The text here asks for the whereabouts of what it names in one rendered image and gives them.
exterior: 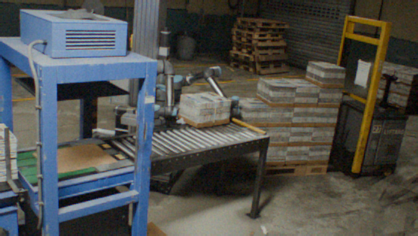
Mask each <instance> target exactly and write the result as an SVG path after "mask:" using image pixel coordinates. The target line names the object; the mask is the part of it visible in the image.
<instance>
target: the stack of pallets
mask: <svg viewBox="0 0 418 236"><path fill-rule="evenodd" d="M243 20H244V21H246V22H243ZM280 23H281V24H283V27H279V24H280ZM241 25H242V26H243V27H242V28H241V27H240V26H241ZM265 28H266V30H264V29H265ZM276 28H278V32H275V29H276ZM286 28H289V22H282V21H277V20H271V19H245V18H237V22H236V23H234V27H233V28H232V34H233V39H232V40H233V44H232V45H233V50H230V57H229V61H230V62H231V65H230V66H232V67H235V66H239V67H240V68H239V69H241V70H247V69H249V71H250V72H257V71H255V70H256V69H257V67H256V62H255V49H254V43H256V42H274V40H278V41H279V42H284V39H283V38H282V34H285V33H284V32H285V29H286ZM238 32H241V33H238ZM272 34H276V37H272ZM239 37H241V39H238V38H239ZM239 43H241V44H239ZM239 48H241V49H239ZM236 54H238V55H236ZM235 59H237V60H235ZM236 64H238V65H236Z"/></svg>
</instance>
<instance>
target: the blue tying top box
mask: <svg viewBox="0 0 418 236"><path fill-rule="evenodd" d="M66 11H67V10H62V11H53V10H20V20H21V22H20V41H22V42H24V43H26V44H28V45H30V44H31V43H32V42H34V41H36V40H47V42H48V44H47V45H40V44H38V45H35V46H33V48H35V49H37V50H38V51H40V52H43V53H44V54H46V55H48V56H49V57H53V58H76V57H105V56H125V51H126V34H127V25H128V23H127V22H123V21H120V20H117V19H113V18H107V17H104V16H100V15H97V14H94V15H95V16H96V17H98V18H101V19H103V18H104V19H109V20H110V21H101V20H97V19H86V18H85V19H61V18H60V17H58V18H57V17H55V16H50V15H48V14H46V13H63V12H66Z"/></svg>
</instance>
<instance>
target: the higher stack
mask: <svg viewBox="0 0 418 236"><path fill-rule="evenodd" d="M345 74H346V68H343V67H339V66H336V65H334V64H332V63H326V62H313V61H309V63H308V67H307V72H306V77H308V78H310V79H312V80H315V81H318V82H320V83H322V84H344V82H345ZM308 82H309V81H308ZM310 83H311V82H310ZM311 84H313V83H311ZM313 85H315V84H313ZM315 86H317V85H315ZM317 87H318V88H319V95H318V99H317V104H340V101H341V100H340V99H341V98H342V91H343V90H342V89H340V88H321V87H319V86H317ZM337 112H338V108H317V110H316V115H315V117H316V118H315V124H316V123H336V122H337ZM334 129H335V127H313V134H312V138H311V143H319V142H332V140H333V136H334ZM309 150H310V151H309V154H308V160H309V161H317V160H328V159H329V152H330V150H331V146H330V145H323V146H310V148H309ZM327 167H328V164H306V170H305V175H320V174H326V170H327Z"/></svg>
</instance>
